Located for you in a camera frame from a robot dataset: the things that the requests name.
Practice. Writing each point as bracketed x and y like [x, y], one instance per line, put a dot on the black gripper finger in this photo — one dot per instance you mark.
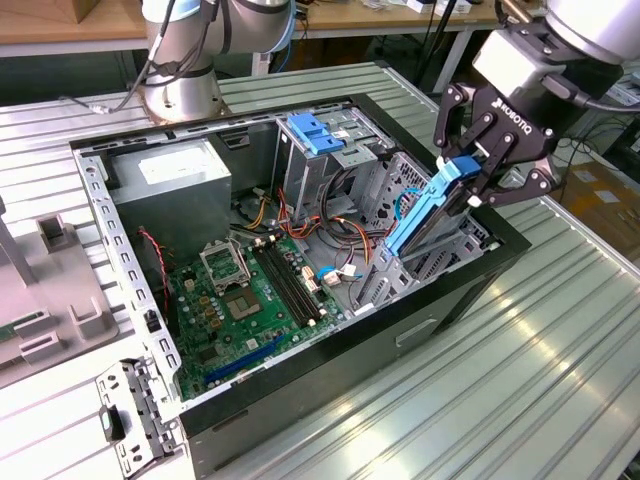
[530, 192]
[445, 120]

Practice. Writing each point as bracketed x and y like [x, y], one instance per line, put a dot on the hard disk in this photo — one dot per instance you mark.
[420, 210]

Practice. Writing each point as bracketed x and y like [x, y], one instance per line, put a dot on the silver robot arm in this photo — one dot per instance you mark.
[180, 95]

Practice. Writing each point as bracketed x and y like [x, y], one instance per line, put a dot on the metal disk bay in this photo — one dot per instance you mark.
[395, 290]

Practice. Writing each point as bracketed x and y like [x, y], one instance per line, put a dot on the large brown cardboard box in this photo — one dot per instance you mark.
[610, 220]

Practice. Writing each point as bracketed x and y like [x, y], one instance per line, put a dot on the black tripod stand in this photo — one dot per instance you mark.
[445, 12]

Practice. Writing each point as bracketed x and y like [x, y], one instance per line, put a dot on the small white box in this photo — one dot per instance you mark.
[462, 7]
[420, 6]

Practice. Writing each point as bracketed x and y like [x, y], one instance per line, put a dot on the metal slat shelf table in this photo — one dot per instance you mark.
[632, 95]

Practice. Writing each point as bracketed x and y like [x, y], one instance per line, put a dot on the wooden desk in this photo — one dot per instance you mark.
[380, 17]

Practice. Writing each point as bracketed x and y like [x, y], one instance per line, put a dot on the blue plastic bay latch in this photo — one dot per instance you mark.
[312, 132]

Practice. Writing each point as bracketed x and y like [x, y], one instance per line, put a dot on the papers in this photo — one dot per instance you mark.
[377, 4]

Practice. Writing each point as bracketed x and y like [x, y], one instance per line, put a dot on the metal optical drive cage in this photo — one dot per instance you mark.
[305, 175]

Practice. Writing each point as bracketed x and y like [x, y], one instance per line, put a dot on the black RAM slot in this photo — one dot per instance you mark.
[283, 287]
[296, 280]

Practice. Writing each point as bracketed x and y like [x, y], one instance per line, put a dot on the black PC case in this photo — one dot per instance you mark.
[350, 370]

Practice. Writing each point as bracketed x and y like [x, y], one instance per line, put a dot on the CPU socket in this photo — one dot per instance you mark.
[242, 302]

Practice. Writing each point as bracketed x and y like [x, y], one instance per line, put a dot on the grey power supply unit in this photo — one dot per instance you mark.
[170, 210]

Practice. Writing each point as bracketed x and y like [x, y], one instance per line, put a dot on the green motherboard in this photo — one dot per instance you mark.
[235, 345]

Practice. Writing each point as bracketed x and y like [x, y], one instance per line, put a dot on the blue expansion slot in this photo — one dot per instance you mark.
[245, 361]

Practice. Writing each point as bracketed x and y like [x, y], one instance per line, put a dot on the small brown cardboard box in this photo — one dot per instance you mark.
[86, 9]

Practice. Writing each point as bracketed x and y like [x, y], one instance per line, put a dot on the grey parts rack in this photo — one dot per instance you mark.
[55, 280]

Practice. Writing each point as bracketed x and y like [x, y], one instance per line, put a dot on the green RAM stick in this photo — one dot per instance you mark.
[7, 331]

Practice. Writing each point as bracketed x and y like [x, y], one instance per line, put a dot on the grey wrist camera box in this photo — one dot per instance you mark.
[515, 65]

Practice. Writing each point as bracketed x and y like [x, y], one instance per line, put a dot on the brown base plate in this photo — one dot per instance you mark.
[223, 105]

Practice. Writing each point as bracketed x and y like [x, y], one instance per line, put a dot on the metal expansion card bracket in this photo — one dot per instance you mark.
[145, 395]

